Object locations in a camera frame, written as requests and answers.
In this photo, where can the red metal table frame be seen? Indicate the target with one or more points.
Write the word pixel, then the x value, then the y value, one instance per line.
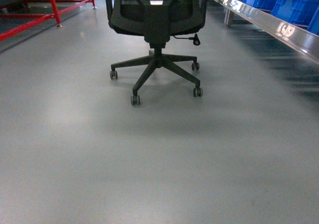
pixel 17 16

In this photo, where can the blue bin on side shelf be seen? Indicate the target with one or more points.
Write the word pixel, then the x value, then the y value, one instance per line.
pixel 298 12

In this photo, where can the side steel shelf rack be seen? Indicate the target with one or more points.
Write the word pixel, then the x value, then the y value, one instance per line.
pixel 294 36

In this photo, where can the black office chair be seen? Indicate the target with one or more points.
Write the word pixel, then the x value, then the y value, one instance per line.
pixel 157 21

